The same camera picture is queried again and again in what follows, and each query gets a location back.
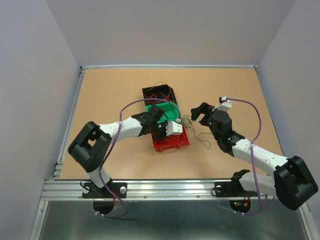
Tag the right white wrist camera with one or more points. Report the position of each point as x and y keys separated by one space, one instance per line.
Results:
x=224 y=104

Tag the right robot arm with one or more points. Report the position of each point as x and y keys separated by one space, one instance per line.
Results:
x=287 y=179

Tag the red plastic bin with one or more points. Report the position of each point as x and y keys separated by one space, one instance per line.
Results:
x=171 y=142

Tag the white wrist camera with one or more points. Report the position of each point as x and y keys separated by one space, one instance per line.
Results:
x=174 y=127
x=224 y=104

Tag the aluminium front rail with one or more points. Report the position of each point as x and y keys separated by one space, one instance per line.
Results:
x=137 y=190

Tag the black plastic bin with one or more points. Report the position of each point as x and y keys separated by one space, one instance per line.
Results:
x=164 y=92

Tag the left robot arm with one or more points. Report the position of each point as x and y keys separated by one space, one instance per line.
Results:
x=90 y=146

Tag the green plastic bin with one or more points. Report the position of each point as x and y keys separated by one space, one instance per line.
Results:
x=171 y=112

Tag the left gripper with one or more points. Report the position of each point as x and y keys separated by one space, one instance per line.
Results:
x=164 y=134

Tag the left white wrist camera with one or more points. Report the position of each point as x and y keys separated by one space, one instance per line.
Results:
x=174 y=127

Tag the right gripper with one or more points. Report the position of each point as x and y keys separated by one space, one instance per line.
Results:
x=205 y=108

